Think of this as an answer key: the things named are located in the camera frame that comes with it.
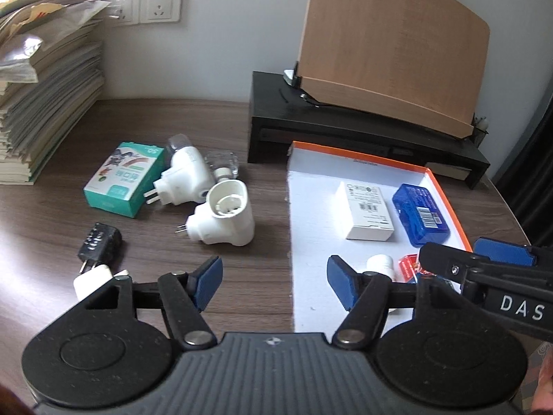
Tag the white plug-in vaporizer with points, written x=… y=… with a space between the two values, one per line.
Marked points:
x=224 y=229

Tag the white plastic cylinder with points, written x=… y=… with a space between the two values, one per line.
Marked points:
x=381 y=267

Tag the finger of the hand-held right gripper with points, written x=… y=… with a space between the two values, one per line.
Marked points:
x=440 y=259
x=501 y=250

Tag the person's right hand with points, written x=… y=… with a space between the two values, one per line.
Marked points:
x=543 y=380

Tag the wooden book stand board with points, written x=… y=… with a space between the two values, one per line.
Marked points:
x=389 y=43

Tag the black mesh pen holder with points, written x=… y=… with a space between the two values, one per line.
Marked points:
x=480 y=132

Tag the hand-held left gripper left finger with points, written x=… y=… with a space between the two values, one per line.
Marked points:
x=207 y=281

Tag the red playing card pack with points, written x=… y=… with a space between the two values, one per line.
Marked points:
x=408 y=268

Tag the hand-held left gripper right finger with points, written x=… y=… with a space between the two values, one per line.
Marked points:
x=343 y=283

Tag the clear liquid refill bottle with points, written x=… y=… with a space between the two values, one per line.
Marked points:
x=222 y=164

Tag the white labelled carton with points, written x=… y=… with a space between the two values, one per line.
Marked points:
x=365 y=212

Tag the dark curtain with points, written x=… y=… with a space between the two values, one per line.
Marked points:
x=535 y=160

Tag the white charger plug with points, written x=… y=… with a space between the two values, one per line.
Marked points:
x=90 y=283

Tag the black desk riser shelf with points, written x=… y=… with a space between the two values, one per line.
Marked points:
x=268 y=112

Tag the stack of books and papers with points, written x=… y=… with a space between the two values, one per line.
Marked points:
x=52 y=86

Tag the blue plastic case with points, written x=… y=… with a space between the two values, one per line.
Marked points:
x=421 y=216

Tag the green and white carton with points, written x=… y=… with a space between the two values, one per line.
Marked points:
x=123 y=179

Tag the papers under riser shelf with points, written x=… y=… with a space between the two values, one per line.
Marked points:
x=449 y=171

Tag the orange and white cardboard box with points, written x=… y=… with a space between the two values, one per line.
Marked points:
x=319 y=224

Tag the white plug-in device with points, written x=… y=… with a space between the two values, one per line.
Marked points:
x=185 y=177

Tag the small white clip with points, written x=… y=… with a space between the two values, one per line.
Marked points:
x=290 y=74

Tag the black power adapter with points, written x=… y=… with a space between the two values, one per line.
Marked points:
x=99 y=242

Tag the white wall socket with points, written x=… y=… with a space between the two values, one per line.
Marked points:
x=160 y=3
x=121 y=7

